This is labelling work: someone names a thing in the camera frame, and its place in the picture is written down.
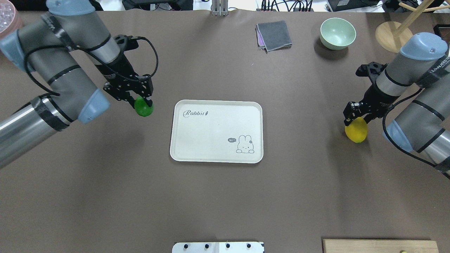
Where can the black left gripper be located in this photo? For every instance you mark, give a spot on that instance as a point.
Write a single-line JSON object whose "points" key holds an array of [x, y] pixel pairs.
{"points": [[116, 70]]}

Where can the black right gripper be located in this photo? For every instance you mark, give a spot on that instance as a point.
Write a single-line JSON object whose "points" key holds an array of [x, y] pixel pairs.
{"points": [[373, 96]]}

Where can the green lime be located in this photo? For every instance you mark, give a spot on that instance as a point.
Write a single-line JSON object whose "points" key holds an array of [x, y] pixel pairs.
{"points": [[143, 107]]}

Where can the yellow lemon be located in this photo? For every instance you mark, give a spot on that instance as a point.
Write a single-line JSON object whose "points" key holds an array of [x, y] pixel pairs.
{"points": [[357, 130]]}

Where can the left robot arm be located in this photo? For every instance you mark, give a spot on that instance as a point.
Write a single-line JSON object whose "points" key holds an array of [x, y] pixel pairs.
{"points": [[73, 57]]}

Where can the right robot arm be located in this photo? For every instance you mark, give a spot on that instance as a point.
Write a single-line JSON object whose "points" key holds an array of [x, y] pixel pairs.
{"points": [[411, 97]]}

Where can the white rabbit tray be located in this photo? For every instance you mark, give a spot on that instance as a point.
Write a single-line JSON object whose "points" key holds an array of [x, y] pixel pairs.
{"points": [[217, 131]]}

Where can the green bowl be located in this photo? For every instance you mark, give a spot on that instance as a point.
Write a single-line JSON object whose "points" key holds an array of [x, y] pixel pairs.
{"points": [[337, 33]]}

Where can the wooden mug tree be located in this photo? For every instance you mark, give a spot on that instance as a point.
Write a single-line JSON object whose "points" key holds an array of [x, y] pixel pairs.
{"points": [[392, 35]]}

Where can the grey folded cloth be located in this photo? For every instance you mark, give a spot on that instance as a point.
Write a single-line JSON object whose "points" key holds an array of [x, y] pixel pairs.
{"points": [[273, 36]]}

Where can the wooden cutting board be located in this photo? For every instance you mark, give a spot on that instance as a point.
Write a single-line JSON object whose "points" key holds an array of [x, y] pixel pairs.
{"points": [[379, 246]]}

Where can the pink bowl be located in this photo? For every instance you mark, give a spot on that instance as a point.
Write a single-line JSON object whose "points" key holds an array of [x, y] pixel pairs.
{"points": [[10, 20]]}

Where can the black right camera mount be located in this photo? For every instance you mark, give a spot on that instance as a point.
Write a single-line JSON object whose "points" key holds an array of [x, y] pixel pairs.
{"points": [[372, 70]]}

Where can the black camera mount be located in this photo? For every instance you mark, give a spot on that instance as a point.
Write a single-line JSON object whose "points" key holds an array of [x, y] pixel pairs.
{"points": [[372, 70], [126, 42]]}

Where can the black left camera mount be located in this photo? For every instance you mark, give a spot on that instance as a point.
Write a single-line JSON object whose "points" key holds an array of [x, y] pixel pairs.
{"points": [[126, 42]]}

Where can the aluminium frame post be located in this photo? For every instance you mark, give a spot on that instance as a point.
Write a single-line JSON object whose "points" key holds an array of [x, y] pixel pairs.
{"points": [[219, 8]]}

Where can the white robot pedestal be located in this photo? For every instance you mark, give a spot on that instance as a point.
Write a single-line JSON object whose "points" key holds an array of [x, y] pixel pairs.
{"points": [[219, 247]]}

